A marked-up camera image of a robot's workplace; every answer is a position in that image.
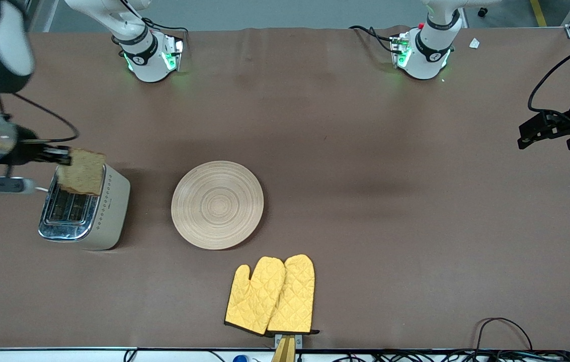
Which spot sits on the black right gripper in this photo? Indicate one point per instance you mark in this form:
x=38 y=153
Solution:
x=24 y=152

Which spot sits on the brown toast slice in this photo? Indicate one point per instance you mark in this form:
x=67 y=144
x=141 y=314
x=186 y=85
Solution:
x=83 y=173

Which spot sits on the round wooden plate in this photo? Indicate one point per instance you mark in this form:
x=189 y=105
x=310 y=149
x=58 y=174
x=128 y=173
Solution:
x=217 y=226

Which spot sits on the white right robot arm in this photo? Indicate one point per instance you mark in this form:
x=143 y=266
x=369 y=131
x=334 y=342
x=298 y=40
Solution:
x=149 y=55

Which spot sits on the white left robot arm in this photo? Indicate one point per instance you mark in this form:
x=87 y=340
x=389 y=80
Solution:
x=425 y=55

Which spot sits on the beige chrome two-slot toaster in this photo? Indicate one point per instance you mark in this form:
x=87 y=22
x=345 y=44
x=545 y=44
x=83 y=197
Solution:
x=108 y=221

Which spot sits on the white paper scrap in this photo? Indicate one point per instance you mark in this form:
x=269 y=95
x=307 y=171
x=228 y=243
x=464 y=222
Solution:
x=475 y=43

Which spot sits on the black caster wheel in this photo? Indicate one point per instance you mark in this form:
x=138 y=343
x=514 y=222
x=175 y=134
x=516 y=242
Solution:
x=483 y=12

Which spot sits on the green-lit base connector box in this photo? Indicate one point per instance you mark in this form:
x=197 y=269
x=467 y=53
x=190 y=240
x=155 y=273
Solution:
x=396 y=48
x=176 y=50

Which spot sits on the brown table cover sheet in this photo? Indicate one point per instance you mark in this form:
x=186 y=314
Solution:
x=284 y=100

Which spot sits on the yellow quilted oven mitt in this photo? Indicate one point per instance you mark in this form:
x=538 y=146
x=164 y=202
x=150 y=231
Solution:
x=254 y=301
x=295 y=296

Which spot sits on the blue cap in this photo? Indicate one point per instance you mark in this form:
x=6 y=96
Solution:
x=240 y=359

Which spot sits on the wooden stick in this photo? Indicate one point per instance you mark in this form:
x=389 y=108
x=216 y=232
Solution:
x=284 y=352

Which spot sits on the small metal bracket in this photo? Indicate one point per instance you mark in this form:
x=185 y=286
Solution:
x=299 y=341

